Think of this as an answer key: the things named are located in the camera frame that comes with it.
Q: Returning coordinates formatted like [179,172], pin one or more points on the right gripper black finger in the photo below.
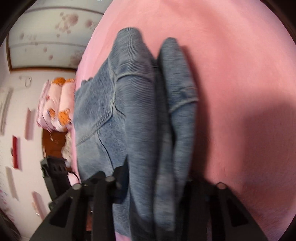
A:
[122,179]

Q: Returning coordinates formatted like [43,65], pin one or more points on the blue denim jacket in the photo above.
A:
[141,110]

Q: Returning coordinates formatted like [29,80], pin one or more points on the beige crumpled cloth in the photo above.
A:
[67,150]

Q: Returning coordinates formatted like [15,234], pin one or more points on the dark wooden headboard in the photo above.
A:
[53,143]

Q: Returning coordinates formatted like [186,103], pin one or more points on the pink bear print quilt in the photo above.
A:
[56,105]

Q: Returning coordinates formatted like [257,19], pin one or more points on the floral sliding wardrobe doors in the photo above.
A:
[53,34]

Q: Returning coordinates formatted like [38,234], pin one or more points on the pink bed sheet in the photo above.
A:
[243,60]

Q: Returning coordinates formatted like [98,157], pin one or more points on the red wall shelf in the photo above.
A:
[16,153]

